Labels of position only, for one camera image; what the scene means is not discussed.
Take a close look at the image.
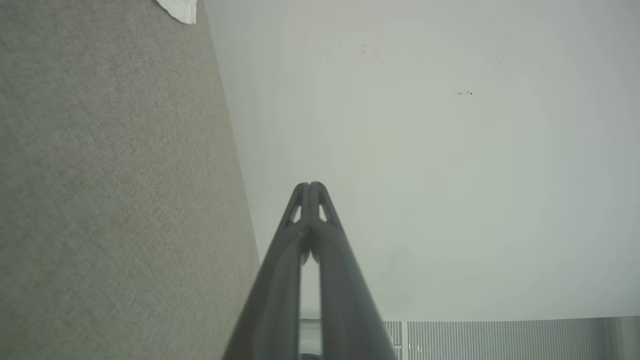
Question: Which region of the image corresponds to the grey fabric cover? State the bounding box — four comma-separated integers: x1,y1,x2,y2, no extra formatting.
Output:
0,0,261,360

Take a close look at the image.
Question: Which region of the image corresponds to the white ribbed vent panel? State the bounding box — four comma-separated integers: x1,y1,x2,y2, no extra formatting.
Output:
384,317,608,360

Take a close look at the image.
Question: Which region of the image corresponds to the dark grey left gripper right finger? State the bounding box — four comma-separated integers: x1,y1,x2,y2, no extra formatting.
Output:
310,181,399,360

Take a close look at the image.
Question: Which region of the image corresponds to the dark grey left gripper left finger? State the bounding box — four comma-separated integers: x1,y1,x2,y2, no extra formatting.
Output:
222,182,311,360

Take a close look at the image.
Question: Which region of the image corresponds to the small white cloth piece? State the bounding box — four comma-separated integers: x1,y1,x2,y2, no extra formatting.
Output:
155,0,198,25

